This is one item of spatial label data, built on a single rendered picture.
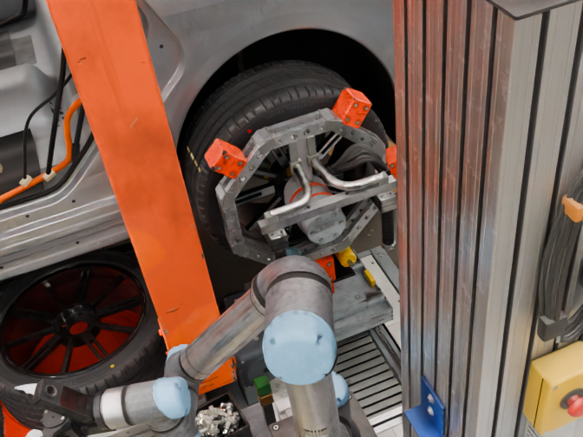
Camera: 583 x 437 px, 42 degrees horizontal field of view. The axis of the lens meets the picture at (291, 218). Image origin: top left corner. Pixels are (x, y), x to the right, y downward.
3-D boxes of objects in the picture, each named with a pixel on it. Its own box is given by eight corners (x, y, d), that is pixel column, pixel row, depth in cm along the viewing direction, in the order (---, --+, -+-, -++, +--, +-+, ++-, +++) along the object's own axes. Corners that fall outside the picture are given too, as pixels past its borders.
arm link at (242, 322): (293, 217, 133) (152, 352, 159) (293, 261, 125) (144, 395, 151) (343, 245, 138) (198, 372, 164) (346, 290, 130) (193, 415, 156)
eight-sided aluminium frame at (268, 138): (380, 223, 262) (375, 90, 226) (389, 234, 258) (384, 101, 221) (234, 275, 252) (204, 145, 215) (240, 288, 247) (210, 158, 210)
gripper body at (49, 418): (56, 450, 143) (115, 440, 142) (35, 429, 137) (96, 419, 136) (62, 414, 149) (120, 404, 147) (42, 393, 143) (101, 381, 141)
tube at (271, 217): (300, 167, 226) (297, 139, 219) (325, 205, 212) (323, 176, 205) (245, 185, 222) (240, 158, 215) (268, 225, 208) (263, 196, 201)
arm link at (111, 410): (119, 414, 135) (123, 375, 141) (94, 418, 136) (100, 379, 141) (134, 433, 140) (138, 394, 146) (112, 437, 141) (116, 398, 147)
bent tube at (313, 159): (360, 147, 230) (358, 119, 223) (389, 183, 216) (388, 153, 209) (307, 166, 226) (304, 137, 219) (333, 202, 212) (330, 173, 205)
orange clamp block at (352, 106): (348, 117, 230) (362, 91, 226) (358, 130, 224) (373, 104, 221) (330, 111, 226) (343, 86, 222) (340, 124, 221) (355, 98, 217)
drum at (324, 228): (323, 197, 245) (319, 163, 236) (350, 237, 230) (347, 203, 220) (283, 211, 242) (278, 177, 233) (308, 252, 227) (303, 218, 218)
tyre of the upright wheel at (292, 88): (340, 213, 289) (379, 55, 251) (367, 252, 272) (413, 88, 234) (173, 231, 264) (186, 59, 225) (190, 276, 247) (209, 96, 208)
